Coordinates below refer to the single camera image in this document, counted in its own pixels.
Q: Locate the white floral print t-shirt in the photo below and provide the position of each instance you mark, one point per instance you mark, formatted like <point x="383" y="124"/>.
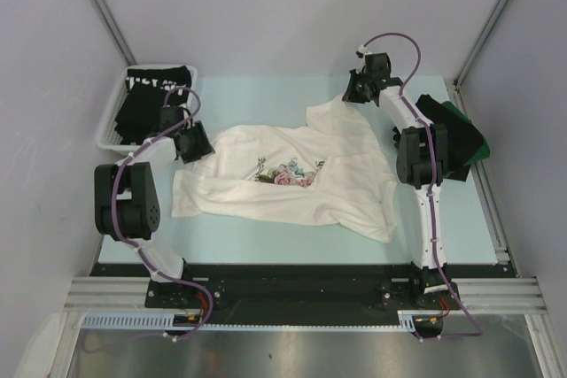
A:
<point x="330" y="171"/>

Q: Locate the left rear aluminium post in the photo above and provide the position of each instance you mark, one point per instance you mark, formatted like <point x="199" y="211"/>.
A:
<point x="112" y="27"/>

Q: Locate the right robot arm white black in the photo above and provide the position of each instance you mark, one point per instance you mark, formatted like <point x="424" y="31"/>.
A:
<point x="428" y="285"/>

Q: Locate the folded green t-shirt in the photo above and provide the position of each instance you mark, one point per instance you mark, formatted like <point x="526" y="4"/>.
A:
<point x="466" y="144"/>

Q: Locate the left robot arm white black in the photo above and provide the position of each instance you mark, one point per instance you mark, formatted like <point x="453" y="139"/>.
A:
<point x="126" y="200"/>

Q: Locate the folded black t-shirt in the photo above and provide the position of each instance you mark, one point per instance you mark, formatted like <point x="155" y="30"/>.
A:
<point x="446" y="149"/>

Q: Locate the light blue cable duct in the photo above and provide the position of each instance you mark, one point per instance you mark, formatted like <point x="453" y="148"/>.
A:
<point x="179" y="323"/>

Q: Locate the black t-shirt white lettering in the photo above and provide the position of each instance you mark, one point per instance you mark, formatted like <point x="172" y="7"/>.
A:
<point x="146" y="90"/>

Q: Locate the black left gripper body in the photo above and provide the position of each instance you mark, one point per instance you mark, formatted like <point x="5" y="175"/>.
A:
<point x="197" y="143"/>

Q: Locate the aluminium front frame rail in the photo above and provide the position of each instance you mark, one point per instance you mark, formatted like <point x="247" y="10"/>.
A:
<point x="480" y="296"/>

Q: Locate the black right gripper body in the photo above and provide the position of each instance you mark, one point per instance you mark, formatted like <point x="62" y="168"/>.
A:
<point x="357" y="89"/>

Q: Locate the white plastic laundry basket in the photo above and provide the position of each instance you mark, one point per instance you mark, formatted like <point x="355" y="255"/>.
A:
<point x="106" y="136"/>

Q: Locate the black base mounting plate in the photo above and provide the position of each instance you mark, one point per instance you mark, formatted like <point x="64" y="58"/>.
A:
<point x="293" y="295"/>

